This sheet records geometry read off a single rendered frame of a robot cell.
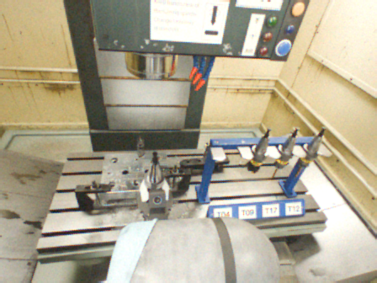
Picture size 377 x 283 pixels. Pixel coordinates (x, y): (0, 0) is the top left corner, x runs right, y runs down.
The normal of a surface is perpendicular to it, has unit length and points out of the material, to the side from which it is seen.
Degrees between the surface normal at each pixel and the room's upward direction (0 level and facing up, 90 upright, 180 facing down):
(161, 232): 18
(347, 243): 24
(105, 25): 90
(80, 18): 90
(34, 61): 90
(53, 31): 90
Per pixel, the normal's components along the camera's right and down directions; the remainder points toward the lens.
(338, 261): -0.29, -0.70
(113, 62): 0.17, 0.65
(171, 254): 0.14, -0.63
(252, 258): 0.38, -0.49
